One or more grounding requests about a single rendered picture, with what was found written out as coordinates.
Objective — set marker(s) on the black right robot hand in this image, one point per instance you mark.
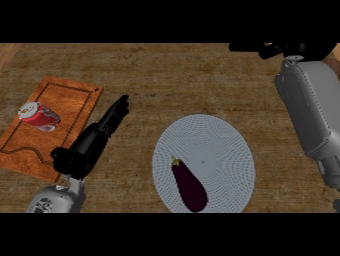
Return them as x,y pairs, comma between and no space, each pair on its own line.
296,49

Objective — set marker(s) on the brown wooden cutting board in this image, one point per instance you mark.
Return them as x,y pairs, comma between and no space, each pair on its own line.
44,126

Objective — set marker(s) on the red soda can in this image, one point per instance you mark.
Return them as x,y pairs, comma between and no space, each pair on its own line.
40,116

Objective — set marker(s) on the grey oval placemat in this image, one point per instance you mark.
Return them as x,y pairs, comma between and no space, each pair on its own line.
203,163

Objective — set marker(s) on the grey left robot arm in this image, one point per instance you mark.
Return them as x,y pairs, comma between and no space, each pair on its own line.
56,199

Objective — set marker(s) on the dark purple eggplant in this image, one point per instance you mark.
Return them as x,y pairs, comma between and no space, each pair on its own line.
190,187

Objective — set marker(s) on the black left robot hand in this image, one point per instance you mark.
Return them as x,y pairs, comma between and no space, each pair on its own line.
91,143

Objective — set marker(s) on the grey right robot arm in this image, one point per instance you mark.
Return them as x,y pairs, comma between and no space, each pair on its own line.
322,124

